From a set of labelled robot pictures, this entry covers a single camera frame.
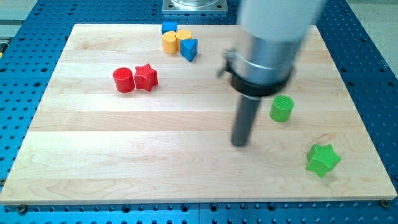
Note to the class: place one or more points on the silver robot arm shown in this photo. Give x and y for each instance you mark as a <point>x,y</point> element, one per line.
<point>270,33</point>

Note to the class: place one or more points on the red star block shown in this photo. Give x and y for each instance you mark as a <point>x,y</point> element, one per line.
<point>145,77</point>

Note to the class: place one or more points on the green star block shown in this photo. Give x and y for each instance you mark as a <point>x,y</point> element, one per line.
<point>322,159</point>

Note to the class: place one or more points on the black pusher rod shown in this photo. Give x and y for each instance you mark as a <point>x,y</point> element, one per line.
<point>245,116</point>

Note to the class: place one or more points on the blue triangle block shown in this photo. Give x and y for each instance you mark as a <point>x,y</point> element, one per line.
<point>189,49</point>

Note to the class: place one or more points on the yellow half-round block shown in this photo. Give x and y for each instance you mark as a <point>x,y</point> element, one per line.
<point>169,42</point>

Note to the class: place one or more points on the yellow hexagon block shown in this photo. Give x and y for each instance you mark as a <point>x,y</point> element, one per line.
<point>182,34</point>

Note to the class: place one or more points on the red cylinder block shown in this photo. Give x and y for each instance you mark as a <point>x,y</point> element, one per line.
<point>123,79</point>

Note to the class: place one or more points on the green cylinder block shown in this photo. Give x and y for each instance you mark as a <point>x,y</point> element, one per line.
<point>281,108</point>

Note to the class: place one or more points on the blue cube block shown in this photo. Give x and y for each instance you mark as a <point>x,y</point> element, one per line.
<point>169,26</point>

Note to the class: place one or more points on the wooden board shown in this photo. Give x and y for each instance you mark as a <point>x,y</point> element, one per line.
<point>89,143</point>

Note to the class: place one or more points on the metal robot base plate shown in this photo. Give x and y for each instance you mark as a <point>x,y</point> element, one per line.
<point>194,6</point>

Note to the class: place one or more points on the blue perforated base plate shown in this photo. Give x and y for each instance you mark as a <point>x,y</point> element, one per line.
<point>34,51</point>

